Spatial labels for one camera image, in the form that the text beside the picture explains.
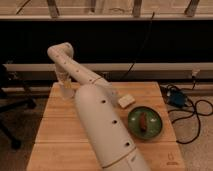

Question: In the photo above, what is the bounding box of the translucent white cup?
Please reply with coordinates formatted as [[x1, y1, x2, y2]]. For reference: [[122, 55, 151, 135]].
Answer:
[[59, 83, 75, 100]]

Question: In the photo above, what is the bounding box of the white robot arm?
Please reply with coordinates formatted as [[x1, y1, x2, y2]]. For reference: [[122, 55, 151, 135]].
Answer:
[[47, 43, 151, 171]]

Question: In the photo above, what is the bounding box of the green ceramic bowl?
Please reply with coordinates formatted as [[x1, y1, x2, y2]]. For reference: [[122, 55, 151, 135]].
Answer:
[[128, 106, 163, 140]]

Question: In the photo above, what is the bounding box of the black office chair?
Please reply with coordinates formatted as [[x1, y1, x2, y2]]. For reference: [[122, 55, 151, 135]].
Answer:
[[0, 64, 36, 150]]

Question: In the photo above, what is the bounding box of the brown sausage in bowl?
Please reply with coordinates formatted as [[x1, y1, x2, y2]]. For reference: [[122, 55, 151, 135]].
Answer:
[[140, 113, 147, 132]]

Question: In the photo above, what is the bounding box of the blue power adapter box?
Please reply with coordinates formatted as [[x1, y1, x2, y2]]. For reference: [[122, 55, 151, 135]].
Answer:
[[169, 91, 186, 107]]

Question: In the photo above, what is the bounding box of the black hanging cable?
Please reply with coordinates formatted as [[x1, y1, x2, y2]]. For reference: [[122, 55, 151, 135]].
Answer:
[[120, 11, 156, 82]]

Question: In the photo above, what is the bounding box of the black cable on floor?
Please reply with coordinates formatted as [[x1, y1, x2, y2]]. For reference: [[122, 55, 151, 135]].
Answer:
[[159, 76, 213, 145]]

